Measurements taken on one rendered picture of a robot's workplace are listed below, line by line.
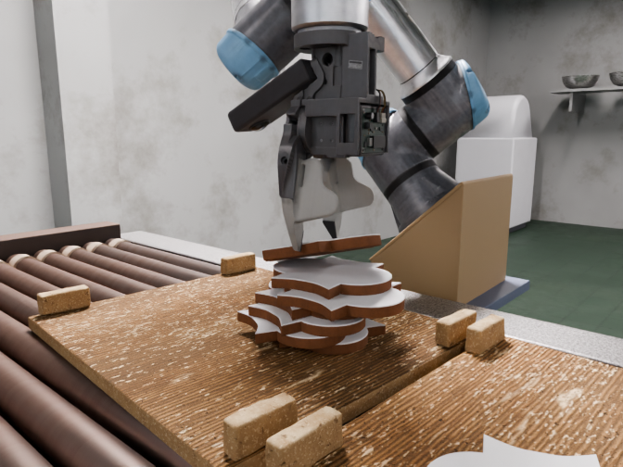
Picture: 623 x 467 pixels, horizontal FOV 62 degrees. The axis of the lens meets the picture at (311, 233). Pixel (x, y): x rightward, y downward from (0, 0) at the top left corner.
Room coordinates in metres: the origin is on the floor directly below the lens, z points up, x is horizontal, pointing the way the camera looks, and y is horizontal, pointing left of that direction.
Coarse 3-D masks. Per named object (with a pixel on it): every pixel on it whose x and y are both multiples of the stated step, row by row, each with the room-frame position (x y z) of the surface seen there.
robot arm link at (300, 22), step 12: (300, 0) 0.51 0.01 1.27; (312, 0) 0.50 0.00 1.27; (324, 0) 0.50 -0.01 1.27; (336, 0) 0.50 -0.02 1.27; (348, 0) 0.50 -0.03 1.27; (360, 0) 0.51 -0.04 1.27; (300, 12) 0.51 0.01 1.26; (312, 12) 0.50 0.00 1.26; (324, 12) 0.50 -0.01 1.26; (336, 12) 0.50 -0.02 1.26; (348, 12) 0.50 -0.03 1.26; (360, 12) 0.51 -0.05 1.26; (300, 24) 0.51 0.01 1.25; (312, 24) 0.50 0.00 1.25; (324, 24) 0.50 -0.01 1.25; (336, 24) 0.50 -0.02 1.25; (348, 24) 0.50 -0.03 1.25; (360, 24) 0.51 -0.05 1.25
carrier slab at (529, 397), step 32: (512, 352) 0.49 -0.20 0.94; (544, 352) 0.49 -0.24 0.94; (416, 384) 0.42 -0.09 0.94; (448, 384) 0.42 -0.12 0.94; (480, 384) 0.42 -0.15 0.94; (512, 384) 0.42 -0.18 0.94; (544, 384) 0.42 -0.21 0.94; (576, 384) 0.42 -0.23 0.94; (608, 384) 0.42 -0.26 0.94; (384, 416) 0.37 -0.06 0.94; (416, 416) 0.37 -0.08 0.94; (448, 416) 0.37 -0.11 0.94; (480, 416) 0.37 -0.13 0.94; (512, 416) 0.37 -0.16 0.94; (544, 416) 0.37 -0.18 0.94; (576, 416) 0.37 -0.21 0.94; (608, 416) 0.37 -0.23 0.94; (352, 448) 0.33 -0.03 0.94; (384, 448) 0.33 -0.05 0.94; (416, 448) 0.33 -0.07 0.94; (448, 448) 0.33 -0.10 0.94; (480, 448) 0.33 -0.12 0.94; (544, 448) 0.33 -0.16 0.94; (576, 448) 0.33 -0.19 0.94; (608, 448) 0.33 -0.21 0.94
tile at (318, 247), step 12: (324, 240) 0.50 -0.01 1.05; (336, 240) 0.51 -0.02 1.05; (348, 240) 0.51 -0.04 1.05; (360, 240) 0.51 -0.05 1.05; (372, 240) 0.51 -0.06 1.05; (264, 252) 0.53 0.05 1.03; (276, 252) 0.52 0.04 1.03; (288, 252) 0.52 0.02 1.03; (300, 252) 0.51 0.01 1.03; (312, 252) 0.50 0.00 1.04; (324, 252) 0.52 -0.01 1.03; (336, 252) 0.58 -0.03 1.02
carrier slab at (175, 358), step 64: (64, 320) 0.58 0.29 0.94; (128, 320) 0.58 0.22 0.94; (192, 320) 0.58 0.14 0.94; (384, 320) 0.58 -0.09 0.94; (128, 384) 0.42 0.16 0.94; (192, 384) 0.42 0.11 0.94; (256, 384) 0.42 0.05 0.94; (320, 384) 0.42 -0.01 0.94; (384, 384) 0.42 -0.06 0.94; (192, 448) 0.33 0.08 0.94
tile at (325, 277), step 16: (288, 272) 0.53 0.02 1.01; (304, 272) 0.53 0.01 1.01; (320, 272) 0.53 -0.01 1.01; (336, 272) 0.53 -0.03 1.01; (352, 272) 0.53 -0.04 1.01; (368, 272) 0.53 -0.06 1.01; (384, 272) 0.53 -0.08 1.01; (288, 288) 0.51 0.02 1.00; (304, 288) 0.51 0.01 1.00; (320, 288) 0.49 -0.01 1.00; (336, 288) 0.49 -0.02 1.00; (352, 288) 0.49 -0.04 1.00; (368, 288) 0.49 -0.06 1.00; (384, 288) 0.50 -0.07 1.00
